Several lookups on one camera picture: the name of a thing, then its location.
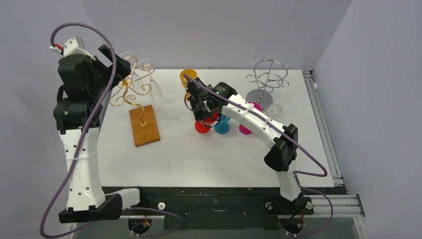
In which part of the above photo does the red wine glass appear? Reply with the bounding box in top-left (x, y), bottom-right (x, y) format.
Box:
top-left (194, 111), bottom-right (219, 134)

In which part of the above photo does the blue wine glass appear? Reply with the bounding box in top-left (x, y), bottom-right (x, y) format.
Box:
top-left (214, 115), bottom-right (231, 134)

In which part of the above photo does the clear wine glass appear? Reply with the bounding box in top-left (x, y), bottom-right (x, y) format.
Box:
top-left (120, 51), bottom-right (140, 82)
top-left (265, 104), bottom-right (283, 120)
top-left (138, 58), bottom-right (164, 103)

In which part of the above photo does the clear wine glass back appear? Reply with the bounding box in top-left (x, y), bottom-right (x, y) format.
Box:
top-left (138, 58), bottom-right (164, 103)

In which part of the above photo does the pink wine glass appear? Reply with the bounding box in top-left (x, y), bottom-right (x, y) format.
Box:
top-left (239, 102), bottom-right (262, 135)

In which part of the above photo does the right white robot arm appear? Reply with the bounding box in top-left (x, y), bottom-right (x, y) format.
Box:
top-left (183, 74), bottom-right (313, 213)

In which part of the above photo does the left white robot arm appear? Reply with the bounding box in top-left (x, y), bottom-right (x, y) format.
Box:
top-left (53, 41), bottom-right (148, 224)

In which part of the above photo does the wooden rack base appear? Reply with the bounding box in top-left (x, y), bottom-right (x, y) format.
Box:
top-left (129, 105), bottom-right (160, 147)

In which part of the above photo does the yellow plastic goblet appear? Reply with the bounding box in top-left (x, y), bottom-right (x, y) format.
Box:
top-left (180, 69), bottom-right (197, 101)

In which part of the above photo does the gold wire glass rack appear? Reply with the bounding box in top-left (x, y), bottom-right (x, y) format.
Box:
top-left (108, 62), bottom-right (152, 113)

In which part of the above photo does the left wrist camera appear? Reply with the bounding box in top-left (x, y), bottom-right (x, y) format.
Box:
top-left (49, 35), bottom-right (90, 57)

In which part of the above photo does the chrome wire glass rack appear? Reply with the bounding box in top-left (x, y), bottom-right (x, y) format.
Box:
top-left (246, 54), bottom-right (293, 110)

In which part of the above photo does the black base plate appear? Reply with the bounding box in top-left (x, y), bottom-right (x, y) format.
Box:
top-left (122, 187), bottom-right (346, 231)

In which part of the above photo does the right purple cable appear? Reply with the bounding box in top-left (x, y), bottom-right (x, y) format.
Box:
top-left (183, 73), bottom-right (334, 238)

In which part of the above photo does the aluminium rail frame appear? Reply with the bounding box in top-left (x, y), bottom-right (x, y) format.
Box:
top-left (74, 195), bottom-right (368, 239)

